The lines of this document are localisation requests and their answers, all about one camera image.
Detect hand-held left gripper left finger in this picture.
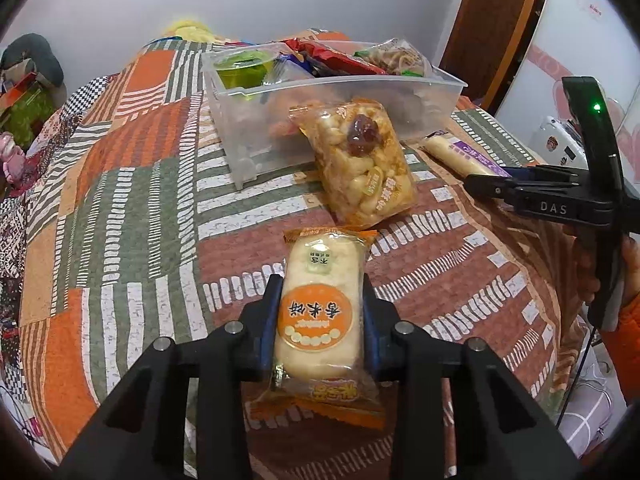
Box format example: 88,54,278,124
59,274,284,480

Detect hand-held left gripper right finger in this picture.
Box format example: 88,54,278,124
360,274,583,480

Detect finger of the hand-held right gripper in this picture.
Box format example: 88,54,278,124
464,174,522,207
500,164,587,187

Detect orange label rice cracker packet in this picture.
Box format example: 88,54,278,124
248,227,388,431

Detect purple white snack stick packet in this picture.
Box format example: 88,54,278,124
422,131,511,178

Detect caramel puffed rice snack packet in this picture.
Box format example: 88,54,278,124
289,99,418,226

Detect brown twists packet green edge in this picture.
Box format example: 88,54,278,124
354,37,433,78

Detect clear plastic storage container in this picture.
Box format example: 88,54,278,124
201,40,468,191

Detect red snack packet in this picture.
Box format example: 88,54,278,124
282,37,386,77

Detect green jelly cup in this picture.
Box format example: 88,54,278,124
214,50,277,90

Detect person's right hand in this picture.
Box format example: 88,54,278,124
570,232,640,308

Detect white heart-print wardrobe door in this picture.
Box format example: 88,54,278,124
495,0,640,161

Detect brown wooden door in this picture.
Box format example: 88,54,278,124
440,0,543,111

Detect white quilted cloth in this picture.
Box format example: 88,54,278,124
555,310,631,461

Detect checkered floral patchwork quilt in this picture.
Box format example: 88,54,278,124
0,75,121,411

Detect yellow plush pillow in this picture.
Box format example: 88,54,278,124
162,19,223,43

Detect pink rabbit toy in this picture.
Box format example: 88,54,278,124
0,132,26,186

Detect green patterned bag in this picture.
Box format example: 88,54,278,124
0,82,63,146

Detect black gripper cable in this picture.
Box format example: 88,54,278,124
555,327,601,426

